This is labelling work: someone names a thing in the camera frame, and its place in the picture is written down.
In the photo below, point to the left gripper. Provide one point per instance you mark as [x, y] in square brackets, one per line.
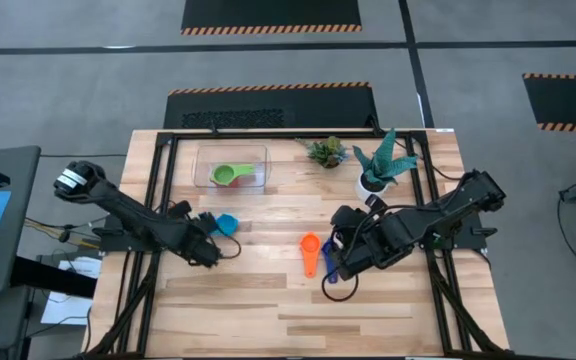
[200, 247]

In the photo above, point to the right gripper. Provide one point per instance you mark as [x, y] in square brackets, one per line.
[368, 245]

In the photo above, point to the teal measuring cup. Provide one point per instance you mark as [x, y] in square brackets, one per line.
[228, 225]

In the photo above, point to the green measuring cup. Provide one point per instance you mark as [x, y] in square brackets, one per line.
[224, 175]

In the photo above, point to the red measuring cup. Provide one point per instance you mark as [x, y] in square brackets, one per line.
[234, 184]

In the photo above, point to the orange measuring cup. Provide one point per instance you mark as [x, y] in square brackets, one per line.
[310, 244]

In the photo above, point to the purple measuring cup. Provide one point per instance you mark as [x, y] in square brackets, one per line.
[329, 265]

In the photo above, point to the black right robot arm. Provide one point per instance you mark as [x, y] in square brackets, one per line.
[443, 215]

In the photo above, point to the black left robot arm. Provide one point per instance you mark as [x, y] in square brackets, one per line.
[118, 205]

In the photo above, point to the clear plastic basket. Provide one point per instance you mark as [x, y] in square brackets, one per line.
[258, 155]

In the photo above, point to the snake plant in white pot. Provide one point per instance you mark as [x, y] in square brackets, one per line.
[383, 162]

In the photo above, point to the succulent in black pot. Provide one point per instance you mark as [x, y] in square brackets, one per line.
[327, 152]

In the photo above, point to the black hazard-striped floor mat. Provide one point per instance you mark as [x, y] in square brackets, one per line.
[268, 12]
[318, 107]
[568, 100]

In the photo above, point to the black monitor stand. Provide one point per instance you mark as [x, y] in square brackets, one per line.
[53, 277]

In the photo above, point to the white paper sheets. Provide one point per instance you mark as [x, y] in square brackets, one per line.
[63, 305]

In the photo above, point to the black aluminium table frame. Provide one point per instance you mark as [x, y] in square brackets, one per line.
[288, 135]

